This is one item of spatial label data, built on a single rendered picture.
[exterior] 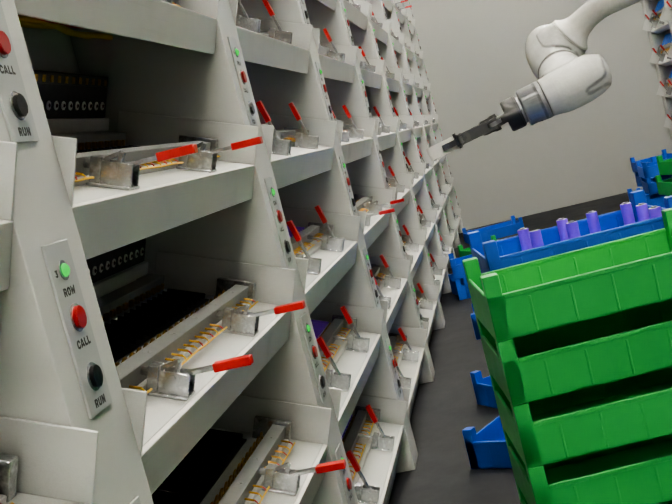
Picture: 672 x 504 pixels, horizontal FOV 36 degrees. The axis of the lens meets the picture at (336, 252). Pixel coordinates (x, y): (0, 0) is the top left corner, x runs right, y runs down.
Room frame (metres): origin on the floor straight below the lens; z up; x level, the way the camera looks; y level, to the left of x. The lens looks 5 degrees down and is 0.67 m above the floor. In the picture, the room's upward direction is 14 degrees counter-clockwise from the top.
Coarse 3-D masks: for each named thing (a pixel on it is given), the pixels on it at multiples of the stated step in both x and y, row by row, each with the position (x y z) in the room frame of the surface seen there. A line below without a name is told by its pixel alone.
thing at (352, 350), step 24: (312, 312) 2.06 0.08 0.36; (336, 312) 2.05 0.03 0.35; (360, 312) 2.05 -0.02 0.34; (336, 336) 1.89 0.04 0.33; (360, 336) 2.00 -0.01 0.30; (336, 360) 1.77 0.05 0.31; (360, 360) 1.82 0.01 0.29; (336, 384) 1.62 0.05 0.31; (360, 384) 1.73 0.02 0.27; (336, 408) 1.45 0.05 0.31
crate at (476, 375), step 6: (474, 372) 2.39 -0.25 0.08; (480, 372) 2.39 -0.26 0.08; (474, 378) 2.39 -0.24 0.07; (480, 378) 2.39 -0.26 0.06; (486, 378) 2.42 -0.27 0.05; (474, 384) 2.39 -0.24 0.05; (480, 384) 2.37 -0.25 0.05; (486, 384) 2.35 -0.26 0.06; (474, 390) 2.40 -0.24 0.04; (480, 390) 2.38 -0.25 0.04; (486, 390) 2.35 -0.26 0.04; (492, 390) 2.33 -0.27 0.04; (480, 396) 2.38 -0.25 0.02; (486, 396) 2.36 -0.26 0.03; (492, 396) 2.33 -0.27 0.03; (480, 402) 2.39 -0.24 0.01; (486, 402) 2.36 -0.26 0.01; (492, 402) 2.34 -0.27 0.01
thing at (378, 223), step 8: (360, 192) 2.74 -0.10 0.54; (368, 192) 2.74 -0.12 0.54; (376, 192) 2.73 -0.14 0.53; (384, 192) 2.73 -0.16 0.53; (384, 200) 2.73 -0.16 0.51; (384, 208) 2.72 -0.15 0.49; (360, 216) 2.14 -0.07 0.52; (376, 216) 2.51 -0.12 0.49; (384, 216) 2.58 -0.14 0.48; (376, 224) 2.39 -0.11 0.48; (384, 224) 2.61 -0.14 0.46; (368, 232) 2.23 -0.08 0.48; (376, 232) 2.42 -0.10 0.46; (368, 240) 2.25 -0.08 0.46
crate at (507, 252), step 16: (640, 192) 1.69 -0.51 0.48; (608, 224) 1.71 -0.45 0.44; (640, 224) 1.51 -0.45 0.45; (656, 224) 1.52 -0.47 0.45; (480, 240) 1.70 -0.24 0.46; (512, 240) 1.72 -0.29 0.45; (544, 240) 1.71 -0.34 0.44; (560, 240) 1.71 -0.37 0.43; (576, 240) 1.52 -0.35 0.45; (592, 240) 1.52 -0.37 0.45; (608, 240) 1.52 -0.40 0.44; (480, 256) 1.60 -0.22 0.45; (496, 256) 1.52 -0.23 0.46; (512, 256) 1.52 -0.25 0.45; (528, 256) 1.52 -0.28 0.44; (544, 256) 1.52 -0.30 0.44
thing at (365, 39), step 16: (368, 16) 3.44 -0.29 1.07; (352, 32) 3.43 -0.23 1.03; (368, 32) 3.42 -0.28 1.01; (368, 48) 3.43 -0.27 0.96; (384, 80) 3.46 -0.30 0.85; (368, 96) 3.43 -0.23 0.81; (384, 96) 3.42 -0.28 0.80; (384, 112) 3.43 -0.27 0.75; (384, 160) 3.43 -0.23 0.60; (400, 160) 3.42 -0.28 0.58; (400, 224) 3.43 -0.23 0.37; (416, 224) 3.42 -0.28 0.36; (416, 272) 3.43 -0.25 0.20
